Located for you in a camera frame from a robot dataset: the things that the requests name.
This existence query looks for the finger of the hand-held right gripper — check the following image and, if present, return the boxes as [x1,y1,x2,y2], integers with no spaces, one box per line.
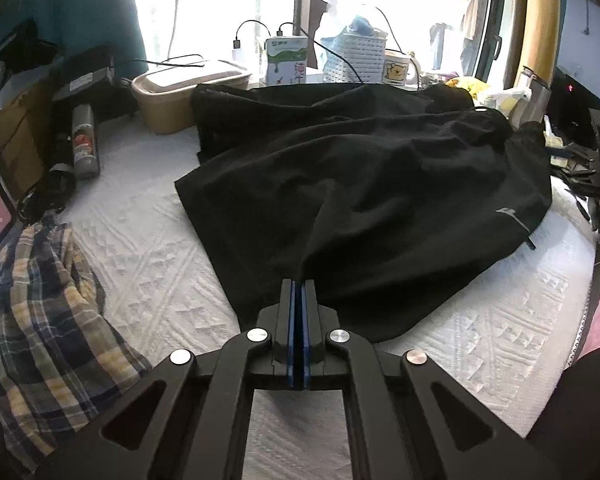
[560,169,600,222]
[555,142,598,167]

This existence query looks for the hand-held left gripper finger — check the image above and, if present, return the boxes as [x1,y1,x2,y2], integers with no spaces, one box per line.
[35,277,301,480]
[301,280,561,480]

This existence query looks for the black pants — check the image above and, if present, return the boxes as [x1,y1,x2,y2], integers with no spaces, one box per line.
[174,82,553,345]

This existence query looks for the steel tumbler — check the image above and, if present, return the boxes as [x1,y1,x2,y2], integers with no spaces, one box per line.
[517,66,551,126]

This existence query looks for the white and yellow packet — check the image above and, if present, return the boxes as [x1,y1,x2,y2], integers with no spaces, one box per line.
[485,87,531,112]

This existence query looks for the yellow plastic bag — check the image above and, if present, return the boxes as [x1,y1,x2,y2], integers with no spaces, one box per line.
[450,76,491,103]

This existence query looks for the white textured bedspread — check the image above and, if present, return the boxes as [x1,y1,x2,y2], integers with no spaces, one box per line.
[55,110,598,480]

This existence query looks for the white mug with yellow print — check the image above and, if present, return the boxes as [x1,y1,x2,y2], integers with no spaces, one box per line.
[382,50,423,90]

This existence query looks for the white plastic basket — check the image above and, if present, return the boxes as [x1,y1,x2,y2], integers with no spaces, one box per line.
[324,30,388,85]

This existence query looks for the plaid shirt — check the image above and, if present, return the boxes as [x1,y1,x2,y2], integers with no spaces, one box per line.
[0,215,153,473]

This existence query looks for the beige lidded storage box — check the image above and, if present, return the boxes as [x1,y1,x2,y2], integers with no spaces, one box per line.
[131,59,253,134]

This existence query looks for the white and green carton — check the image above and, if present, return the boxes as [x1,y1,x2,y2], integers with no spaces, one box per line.
[265,36,308,87]

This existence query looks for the clear plastic bag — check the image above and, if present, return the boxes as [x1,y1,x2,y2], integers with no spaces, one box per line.
[315,0,381,61]

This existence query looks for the grey spray can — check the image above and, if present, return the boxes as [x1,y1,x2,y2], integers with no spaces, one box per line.
[71,104,101,180]

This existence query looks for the cardboard box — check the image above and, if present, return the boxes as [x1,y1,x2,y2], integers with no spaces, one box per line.
[0,77,56,201]

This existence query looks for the teal curtain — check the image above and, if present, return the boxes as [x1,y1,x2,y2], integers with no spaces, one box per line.
[45,0,148,68]

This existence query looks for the long black cable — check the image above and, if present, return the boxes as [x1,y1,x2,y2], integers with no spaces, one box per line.
[277,7,423,90]

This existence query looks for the short black cable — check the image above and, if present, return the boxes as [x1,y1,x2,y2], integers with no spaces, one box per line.
[232,20,273,48]

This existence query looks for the white hanging cord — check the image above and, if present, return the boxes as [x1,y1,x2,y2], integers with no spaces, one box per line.
[169,0,187,57]

